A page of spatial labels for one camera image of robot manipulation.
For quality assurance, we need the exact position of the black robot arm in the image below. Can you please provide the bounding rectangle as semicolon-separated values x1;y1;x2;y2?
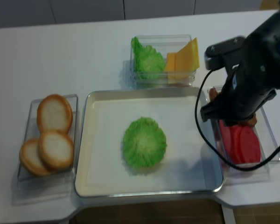
200;11;280;126

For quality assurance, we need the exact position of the white paper tray liner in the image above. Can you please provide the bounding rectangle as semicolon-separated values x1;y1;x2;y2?
87;97;206;193

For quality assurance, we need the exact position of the leftmost brown meat patty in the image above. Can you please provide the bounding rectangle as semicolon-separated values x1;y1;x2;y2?
209;87;219;102

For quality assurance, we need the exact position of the bottom bun half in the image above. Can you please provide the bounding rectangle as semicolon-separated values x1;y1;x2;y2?
19;138;55;176

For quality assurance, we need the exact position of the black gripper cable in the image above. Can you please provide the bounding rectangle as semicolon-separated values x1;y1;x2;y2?
195;69;280;171

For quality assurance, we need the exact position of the green lettuce leaf in container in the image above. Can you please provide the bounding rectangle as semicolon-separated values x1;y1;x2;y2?
131;37;166;72

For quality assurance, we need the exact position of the tall yellow cheese slice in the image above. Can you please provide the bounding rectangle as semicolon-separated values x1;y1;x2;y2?
175;38;200;72

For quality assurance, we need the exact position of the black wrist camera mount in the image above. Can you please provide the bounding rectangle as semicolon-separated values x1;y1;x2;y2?
204;36;245;74

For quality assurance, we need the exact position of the front brown meat patty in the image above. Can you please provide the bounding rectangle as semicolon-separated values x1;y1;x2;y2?
238;114;257;127

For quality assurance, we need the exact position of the red tomato slice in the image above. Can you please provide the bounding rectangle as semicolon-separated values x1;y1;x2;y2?
219;120;232;158
238;127;261;164
230;126;243;164

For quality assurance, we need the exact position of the clear lettuce and cheese container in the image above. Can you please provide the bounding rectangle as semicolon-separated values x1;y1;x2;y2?
130;35;196;88

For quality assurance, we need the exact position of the green lettuce leaf on tray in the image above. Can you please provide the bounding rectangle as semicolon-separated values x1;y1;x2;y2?
122;117;167;169

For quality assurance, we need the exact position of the front red tomato slice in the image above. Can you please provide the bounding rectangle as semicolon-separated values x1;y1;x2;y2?
238;127;261;164

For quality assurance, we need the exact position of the top bun half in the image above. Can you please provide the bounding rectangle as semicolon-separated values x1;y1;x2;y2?
37;94;73;133

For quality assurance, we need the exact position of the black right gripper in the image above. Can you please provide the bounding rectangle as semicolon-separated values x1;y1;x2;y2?
200;35;280;125

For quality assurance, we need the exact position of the short yellow cheese slice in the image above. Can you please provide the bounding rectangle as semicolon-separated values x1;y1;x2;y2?
164;53;176;72

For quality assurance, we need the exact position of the clear patty and tomato container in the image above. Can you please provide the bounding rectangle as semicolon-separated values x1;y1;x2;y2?
206;85;280;169

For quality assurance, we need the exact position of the bun half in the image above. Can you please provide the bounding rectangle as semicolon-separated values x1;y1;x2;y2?
19;138;55;176
39;130;74;170
37;94;73;133

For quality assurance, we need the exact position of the middle red tomato slice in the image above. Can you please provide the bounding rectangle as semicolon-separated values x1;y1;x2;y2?
230;126;243;164

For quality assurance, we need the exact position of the clear plastic bun container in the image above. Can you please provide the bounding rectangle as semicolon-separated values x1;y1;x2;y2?
17;94;78;182

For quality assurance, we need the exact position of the back red tomato slice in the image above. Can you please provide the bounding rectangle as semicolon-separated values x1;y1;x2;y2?
219;120;232;158

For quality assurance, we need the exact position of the middle bun half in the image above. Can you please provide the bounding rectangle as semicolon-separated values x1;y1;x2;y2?
39;130;74;170

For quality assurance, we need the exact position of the brown meat patty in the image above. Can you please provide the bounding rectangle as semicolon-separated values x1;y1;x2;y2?
209;87;219;102
238;114;257;127

